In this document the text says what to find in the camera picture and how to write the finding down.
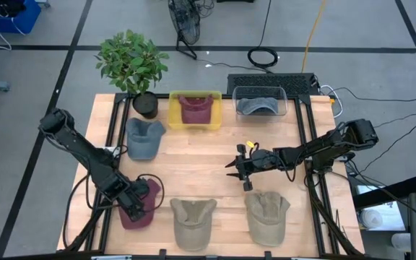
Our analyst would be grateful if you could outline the clear plastic bin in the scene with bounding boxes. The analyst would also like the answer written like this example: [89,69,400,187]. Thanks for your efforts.
[231,85,289,117]

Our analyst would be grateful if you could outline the green leafy plant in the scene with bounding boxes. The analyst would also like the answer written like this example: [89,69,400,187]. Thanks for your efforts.
[94,28,170,95]

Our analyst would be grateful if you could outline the blue plastic bin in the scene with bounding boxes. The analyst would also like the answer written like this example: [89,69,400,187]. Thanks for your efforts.
[0,0,42,35]

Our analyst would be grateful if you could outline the white roll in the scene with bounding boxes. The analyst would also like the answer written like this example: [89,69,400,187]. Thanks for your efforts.
[359,208,384,230]

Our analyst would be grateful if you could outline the beige baseball cap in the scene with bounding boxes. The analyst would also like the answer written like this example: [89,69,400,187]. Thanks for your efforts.
[169,197,218,252]
[243,191,291,248]

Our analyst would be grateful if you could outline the black perforated computer case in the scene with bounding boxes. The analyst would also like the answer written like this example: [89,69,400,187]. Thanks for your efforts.
[226,72,319,98]

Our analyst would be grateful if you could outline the blue-grey baseball cap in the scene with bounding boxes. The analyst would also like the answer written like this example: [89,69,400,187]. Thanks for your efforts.
[236,96,280,116]
[124,117,167,161]

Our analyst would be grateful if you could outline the maroon baseball cap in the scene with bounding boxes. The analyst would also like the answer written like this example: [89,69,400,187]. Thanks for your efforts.
[117,178,163,230]
[177,94,215,126]

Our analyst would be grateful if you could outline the tangled black cables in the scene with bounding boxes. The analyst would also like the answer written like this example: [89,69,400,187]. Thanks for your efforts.
[193,0,216,19]

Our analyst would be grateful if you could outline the yellow plastic bin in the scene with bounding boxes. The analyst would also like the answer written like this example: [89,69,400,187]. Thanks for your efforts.
[167,90,224,131]

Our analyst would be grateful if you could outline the black floor fan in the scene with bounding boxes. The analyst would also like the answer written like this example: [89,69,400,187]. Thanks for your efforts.
[167,0,202,61]

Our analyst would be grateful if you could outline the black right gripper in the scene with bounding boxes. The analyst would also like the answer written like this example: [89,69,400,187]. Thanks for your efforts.
[225,142,280,193]

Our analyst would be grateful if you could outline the yellow cable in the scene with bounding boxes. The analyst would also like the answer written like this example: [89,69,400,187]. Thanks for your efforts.
[300,0,328,74]

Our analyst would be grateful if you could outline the black aluminium table frame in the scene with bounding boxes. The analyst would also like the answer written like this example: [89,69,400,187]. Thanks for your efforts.
[63,92,366,259]

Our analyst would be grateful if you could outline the coiled black cable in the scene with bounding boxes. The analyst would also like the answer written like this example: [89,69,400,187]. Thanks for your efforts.
[246,46,280,69]

